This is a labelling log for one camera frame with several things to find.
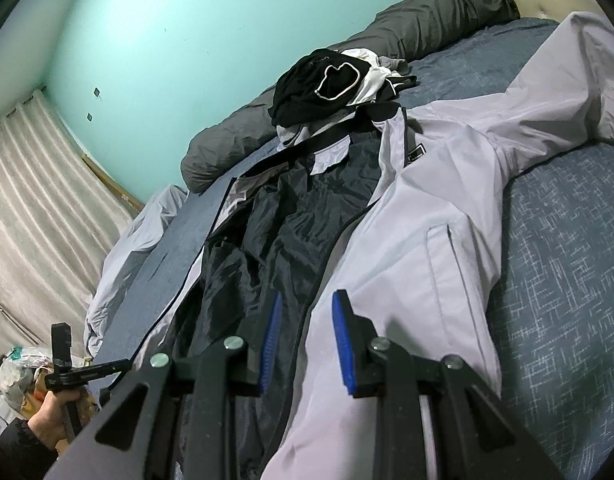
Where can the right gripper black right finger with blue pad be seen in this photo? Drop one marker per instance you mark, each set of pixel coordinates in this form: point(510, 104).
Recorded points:
point(435, 419)

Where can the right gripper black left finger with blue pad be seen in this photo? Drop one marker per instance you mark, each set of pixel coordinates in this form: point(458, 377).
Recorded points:
point(135, 435)

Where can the light grey zip jacket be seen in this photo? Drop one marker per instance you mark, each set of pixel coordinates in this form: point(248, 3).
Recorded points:
point(403, 211)

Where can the black and white clothes pile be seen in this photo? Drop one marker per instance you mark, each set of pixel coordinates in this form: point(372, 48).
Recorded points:
point(325, 82)

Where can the person's left hand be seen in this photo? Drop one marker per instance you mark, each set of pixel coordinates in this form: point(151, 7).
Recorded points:
point(47, 424)

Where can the clutter of bags on floor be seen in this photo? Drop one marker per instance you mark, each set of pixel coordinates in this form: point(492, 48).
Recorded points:
point(22, 383)

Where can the light grey blanket at bedside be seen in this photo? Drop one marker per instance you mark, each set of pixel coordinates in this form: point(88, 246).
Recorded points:
point(123, 262)

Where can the beige striped curtain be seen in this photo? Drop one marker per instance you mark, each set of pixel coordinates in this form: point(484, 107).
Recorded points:
point(58, 222)

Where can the dark grey rolled duvet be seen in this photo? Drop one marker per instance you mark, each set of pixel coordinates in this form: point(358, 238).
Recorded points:
point(409, 30)

